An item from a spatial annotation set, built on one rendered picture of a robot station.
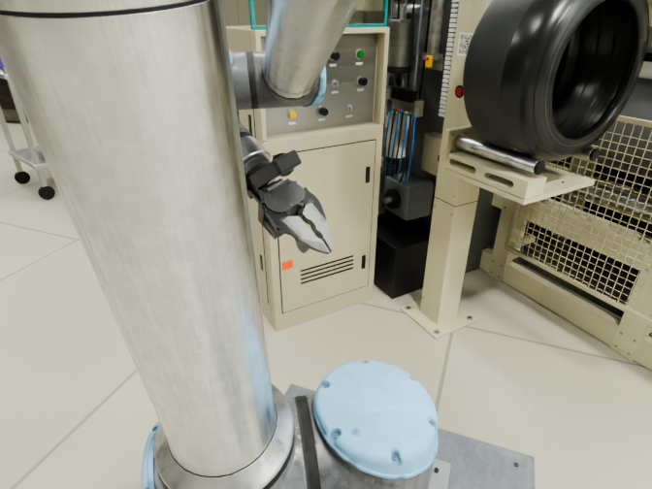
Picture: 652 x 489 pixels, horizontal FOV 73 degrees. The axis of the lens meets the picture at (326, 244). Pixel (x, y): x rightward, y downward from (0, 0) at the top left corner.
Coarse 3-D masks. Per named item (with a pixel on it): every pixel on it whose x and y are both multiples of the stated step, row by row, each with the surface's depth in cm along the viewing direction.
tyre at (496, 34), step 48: (528, 0) 118; (576, 0) 112; (624, 0) 122; (480, 48) 128; (528, 48) 116; (576, 48) 154; (624, 48) 142; (480, 96) 132; (528, 96) 120; (576, 96) 157; (624, 96) 138; (528, 144) 131; (576, 144) 137
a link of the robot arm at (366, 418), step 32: (320, 384) 54; (352, 384) 54; (384, 384) 54; (416, 384) 54; (320, 416) 50; (352, 416) 50; (384, 416) 50; (416, 416) 50; (320, 448) 49; (352, 448) 46; (384, 448) 47; (416, 448) 47; (320, 480) 48; (352, 480) 48; (384, 480) 47; (416, 480) 49
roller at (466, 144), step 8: (456, 144) 160; (464, 144) 156; (472, 144) 154; (480, 144) 151; (472, 152) 155; (480, 152) 151; (488, 152) 148; (496, 152) 145; (504, 152) 143; (512, 152) 141; (496, 160) 146; (504, 160) 143; (512, 160) 140; (520, 160) 138; (528, 160) 136; (536, 160) 134; (520, 168) 139; (528, 168) 136; (536, 168) 134; (544, 168) 135
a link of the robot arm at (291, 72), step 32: (288, 0) 37; (320, 0) 34; (352, 0) 36; (288, 32) 43; (320, 32) 41; (256, 64) 69; (288, 64) 52; (320, 64) 53; (256, 96) 70; (288, 96) 67; (320, 96) 72
